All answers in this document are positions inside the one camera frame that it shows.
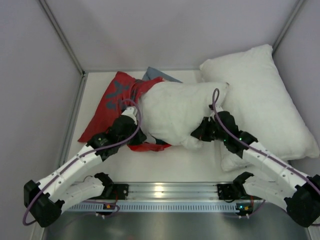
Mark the red pillowcase with grey print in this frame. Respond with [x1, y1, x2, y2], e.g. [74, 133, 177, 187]
[77, 71, 165, 143]

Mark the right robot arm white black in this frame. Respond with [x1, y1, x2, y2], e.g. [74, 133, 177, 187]
[191, 111, 320, 228]

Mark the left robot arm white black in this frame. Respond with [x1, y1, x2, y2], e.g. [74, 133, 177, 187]
[22, 111, 146, 228]

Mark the white bare pillow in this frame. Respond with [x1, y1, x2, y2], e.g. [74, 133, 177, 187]
[199, 44, 320, 161]

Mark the blue grey pillowcase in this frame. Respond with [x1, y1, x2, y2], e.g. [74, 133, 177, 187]
[142, 66, 182, 83]

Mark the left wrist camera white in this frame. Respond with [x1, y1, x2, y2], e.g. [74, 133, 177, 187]
[122, 106, 138, 125]

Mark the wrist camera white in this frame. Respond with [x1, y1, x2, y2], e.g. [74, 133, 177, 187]
[122, 106, 138, 125]
[209, 104, 224, 116]

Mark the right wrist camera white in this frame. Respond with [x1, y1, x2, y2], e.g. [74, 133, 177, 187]
[209, 104, 224, 116]

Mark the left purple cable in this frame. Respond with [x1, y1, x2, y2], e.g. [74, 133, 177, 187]
[22, 98, 143, 226]

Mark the purple cable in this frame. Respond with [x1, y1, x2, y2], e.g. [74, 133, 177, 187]
[22, 98, 143, 226]
[208, 87, 320, 216]

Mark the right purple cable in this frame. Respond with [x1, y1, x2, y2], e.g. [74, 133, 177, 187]
[208, 87, 320, 216]

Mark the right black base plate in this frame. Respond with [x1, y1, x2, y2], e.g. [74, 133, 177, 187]
[217, 183, 248, 202]

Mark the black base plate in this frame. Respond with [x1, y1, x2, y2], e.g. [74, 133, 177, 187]
[109, 183, 129, 200]
[217, 183, 248, 202]

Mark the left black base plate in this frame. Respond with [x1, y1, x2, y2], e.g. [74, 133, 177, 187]
[109, 183, 129, 200]

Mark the aluminium mounting rail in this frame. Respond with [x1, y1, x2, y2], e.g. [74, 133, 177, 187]
[69, 181, 251, 201]

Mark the white slotted cable duct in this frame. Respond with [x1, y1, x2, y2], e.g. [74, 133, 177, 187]
[68, 201, 253, 213]

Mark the left aluminium corner post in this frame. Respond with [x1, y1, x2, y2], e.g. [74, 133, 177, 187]
[37, 0, 85, 76]

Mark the aluminium corner post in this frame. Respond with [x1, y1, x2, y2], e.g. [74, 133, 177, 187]
[37, 0, 85, 76]
[272, 0, 308, 55]

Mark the right aluminium corner post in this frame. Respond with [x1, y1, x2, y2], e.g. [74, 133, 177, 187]
[272, 0, 308, 55]

